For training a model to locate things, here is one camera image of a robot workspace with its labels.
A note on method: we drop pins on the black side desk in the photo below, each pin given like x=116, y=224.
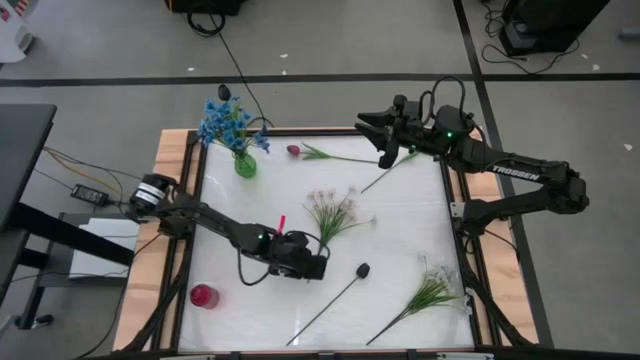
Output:
x=25, y=150

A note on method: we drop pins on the black floor box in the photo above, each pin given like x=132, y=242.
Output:
x=210, y=6

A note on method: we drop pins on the pink tape tag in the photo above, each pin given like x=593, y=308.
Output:
x=281, y=225

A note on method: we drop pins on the long-stemmed leafy tulip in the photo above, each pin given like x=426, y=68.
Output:
x=407, y=157

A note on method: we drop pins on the dark ball-headed long flower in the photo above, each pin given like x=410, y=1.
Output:
x=363, y=270

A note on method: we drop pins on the green glass vase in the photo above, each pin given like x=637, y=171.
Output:
x=245, y=167

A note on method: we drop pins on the dark red artificial tulip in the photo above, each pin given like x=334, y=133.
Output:
x=293, y=150

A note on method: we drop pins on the white artificial flower bunch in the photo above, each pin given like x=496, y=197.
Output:
x=330, y=220
x=430, y=295

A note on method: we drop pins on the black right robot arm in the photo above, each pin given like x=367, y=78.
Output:
x=515, y=172

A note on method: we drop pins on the black power adapter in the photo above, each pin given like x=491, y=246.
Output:
x=89, y=195

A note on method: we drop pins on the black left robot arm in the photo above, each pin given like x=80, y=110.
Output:
x=215, y=220

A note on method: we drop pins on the white floor object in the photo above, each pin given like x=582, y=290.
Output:
x=12, y=40

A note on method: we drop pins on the blue artificial flower bunch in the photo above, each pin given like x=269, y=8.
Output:
x=227, y=125

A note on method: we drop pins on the grey floor object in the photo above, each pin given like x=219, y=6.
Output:
x=630, y=33

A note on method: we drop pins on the dark-headed artificial flower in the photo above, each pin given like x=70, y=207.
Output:
x=224, y=92

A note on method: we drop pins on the black table frame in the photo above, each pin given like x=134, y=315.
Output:
x=310, y=132

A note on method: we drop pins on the white paper box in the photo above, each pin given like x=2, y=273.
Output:
x=105, y=240

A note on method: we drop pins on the wooden table board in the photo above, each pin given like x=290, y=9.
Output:
x=167, y=150

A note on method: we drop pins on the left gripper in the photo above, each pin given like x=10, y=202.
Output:
x=300, y=260

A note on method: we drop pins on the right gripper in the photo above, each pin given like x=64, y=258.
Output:
x=415, y=135

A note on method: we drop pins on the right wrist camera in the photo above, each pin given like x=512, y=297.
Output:
x=406, y=106

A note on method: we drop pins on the silver mounting bracket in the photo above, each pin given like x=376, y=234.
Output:
x=456, y=210

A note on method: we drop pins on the black floor equipment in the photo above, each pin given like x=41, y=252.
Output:
x=550, y=20

